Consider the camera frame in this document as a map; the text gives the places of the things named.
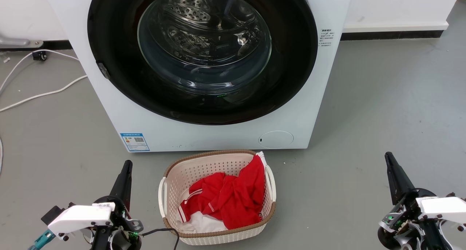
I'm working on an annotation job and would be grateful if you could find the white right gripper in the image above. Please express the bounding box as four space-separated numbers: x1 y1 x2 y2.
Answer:
378 152 466 250

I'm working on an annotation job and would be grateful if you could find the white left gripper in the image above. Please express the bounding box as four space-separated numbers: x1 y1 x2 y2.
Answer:
47 160 143 250

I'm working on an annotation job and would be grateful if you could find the black round glass washer door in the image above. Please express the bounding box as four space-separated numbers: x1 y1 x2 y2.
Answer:
87 0 319 126

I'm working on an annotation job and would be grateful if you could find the white front-load washing machine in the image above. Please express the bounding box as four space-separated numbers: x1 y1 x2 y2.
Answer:
43 0 354 153

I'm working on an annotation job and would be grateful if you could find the blue energy label sticker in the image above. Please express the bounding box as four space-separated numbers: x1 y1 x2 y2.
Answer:
120 133 150 152

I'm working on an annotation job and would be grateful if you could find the beige plastic laundry basket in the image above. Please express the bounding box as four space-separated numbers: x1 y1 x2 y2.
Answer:
158 150 277 246

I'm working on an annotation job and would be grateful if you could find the red garment with white stripes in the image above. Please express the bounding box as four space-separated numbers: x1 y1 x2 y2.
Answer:
178 154 266 230

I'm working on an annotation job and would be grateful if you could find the round white filter cover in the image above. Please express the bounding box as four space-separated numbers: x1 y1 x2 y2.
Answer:
258 130 294 149

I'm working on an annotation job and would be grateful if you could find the stainless steel washer drum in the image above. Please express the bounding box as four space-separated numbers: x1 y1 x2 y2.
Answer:
138 0 272 96

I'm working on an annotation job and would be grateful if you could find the teal left camera connector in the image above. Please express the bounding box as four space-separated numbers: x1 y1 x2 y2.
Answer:
28 230 56 250

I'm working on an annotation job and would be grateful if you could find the white floor cable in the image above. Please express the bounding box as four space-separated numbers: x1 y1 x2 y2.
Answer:
0 49 80 94
0 75 88 112

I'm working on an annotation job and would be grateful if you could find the grey metal floor bracket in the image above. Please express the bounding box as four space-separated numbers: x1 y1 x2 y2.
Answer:
0 35 44 49

